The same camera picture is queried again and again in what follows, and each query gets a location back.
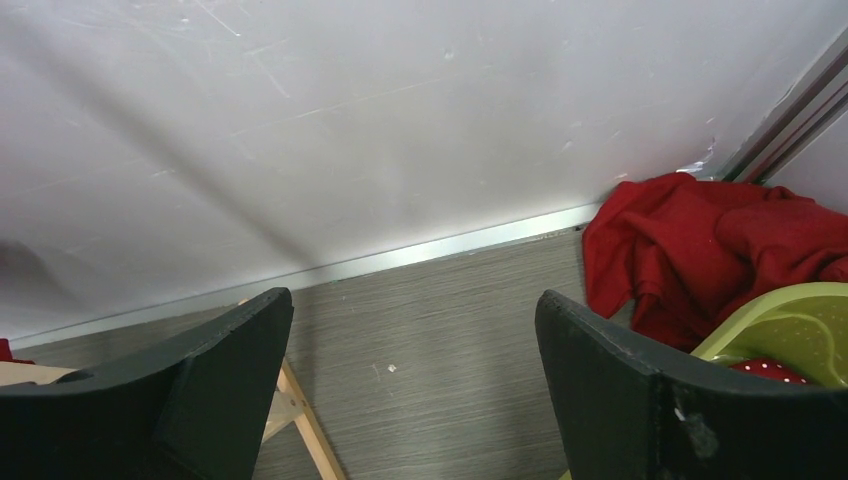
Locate crumpled red cloth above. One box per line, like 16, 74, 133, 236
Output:
582, 173, 847, 352

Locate wooden clothes rack frame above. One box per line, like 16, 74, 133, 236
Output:
0, 298, 347, 480

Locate red polka dot skirt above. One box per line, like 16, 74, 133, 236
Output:
729, 358, 810, 385

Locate green plastic laundry basket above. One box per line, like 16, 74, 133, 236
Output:
692, 282, 847, 389

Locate red garment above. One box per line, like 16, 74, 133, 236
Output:
0, 338, 34, 365

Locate aluminium corner rail right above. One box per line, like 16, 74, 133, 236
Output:
718, 31, 847, 185

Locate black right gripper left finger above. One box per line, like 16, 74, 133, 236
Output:
0, 287, 295, 480

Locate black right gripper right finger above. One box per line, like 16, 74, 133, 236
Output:
535, 290, 847, 479

